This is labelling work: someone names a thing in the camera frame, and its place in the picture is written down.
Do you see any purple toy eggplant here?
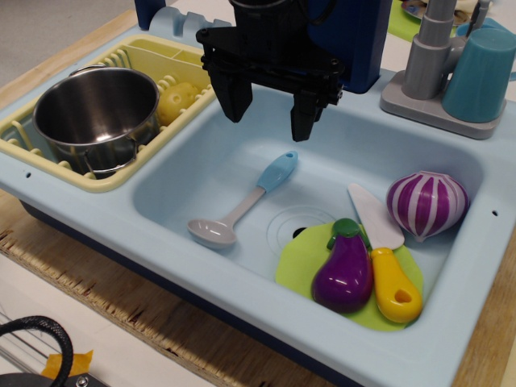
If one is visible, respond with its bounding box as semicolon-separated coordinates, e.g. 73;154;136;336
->
311;218;373;314

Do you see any blue-handled grey toy spoon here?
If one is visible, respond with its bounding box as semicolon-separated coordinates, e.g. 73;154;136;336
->
187;151;298;249

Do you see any yellow toy potato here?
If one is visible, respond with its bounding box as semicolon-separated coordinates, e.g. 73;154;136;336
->
156;82;199;126

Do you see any stainless steel pot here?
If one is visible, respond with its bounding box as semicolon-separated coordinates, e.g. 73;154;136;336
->
32;64;160;178

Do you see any black braided cable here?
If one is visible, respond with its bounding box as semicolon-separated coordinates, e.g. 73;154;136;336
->
0;315;75;381

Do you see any yellow-handled toy knife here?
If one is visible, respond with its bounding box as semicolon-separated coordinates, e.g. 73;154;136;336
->
347;183;422;323

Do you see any green mat with dishes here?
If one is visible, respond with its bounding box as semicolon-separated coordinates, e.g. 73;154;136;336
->
387;0;459;43

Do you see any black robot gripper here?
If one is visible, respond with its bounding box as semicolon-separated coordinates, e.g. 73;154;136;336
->
196;1;344;142

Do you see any purple striped toy onion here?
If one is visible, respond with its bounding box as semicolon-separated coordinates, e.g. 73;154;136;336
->
385;171;470;242

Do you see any teal plastic cup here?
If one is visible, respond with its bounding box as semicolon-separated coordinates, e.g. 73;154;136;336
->
442;28;515;123

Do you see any green toy plate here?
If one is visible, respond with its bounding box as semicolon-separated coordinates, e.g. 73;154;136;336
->
275;223;424;331

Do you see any yellow masking tape piece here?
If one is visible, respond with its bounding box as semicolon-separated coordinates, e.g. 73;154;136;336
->
41;349;94;379

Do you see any grey toy faucet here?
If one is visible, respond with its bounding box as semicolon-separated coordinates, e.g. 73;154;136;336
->
380;1;500;139

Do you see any light blue toy sink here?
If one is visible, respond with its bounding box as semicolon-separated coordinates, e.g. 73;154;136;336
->
1;12;515;386

